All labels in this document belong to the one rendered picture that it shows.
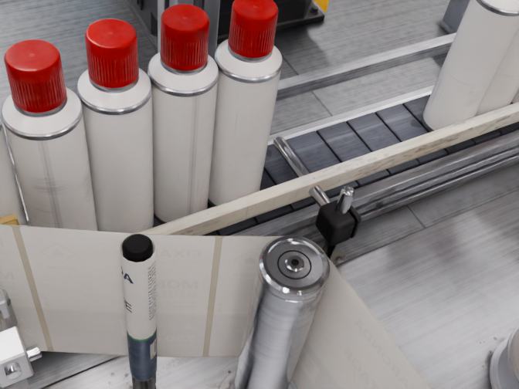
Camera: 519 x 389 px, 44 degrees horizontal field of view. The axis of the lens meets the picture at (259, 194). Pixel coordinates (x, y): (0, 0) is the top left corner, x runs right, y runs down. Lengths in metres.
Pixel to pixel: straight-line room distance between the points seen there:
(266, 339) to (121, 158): 0.18
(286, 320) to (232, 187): 0.23
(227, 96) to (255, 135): 0.05
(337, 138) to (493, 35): 0.18
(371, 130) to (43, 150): 0.37
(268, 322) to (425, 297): 0.25
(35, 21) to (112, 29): 0.46
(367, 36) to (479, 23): 0.30
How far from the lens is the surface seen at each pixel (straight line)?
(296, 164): 0.60
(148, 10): 0.84
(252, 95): 0.49
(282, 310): 0.35
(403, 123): 0.72
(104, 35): 0.44
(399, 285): 0.58
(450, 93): 0.69
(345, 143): 0.68
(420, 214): 0.71
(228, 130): 0.52
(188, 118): 0.48
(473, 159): 0.73
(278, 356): 0.39
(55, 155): 0.45
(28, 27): 0.89
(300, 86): 0.61
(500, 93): 0.73
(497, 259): 0.64
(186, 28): 0.44
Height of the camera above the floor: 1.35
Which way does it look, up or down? 49 degrees down
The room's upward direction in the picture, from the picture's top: 10 degrees clockwise
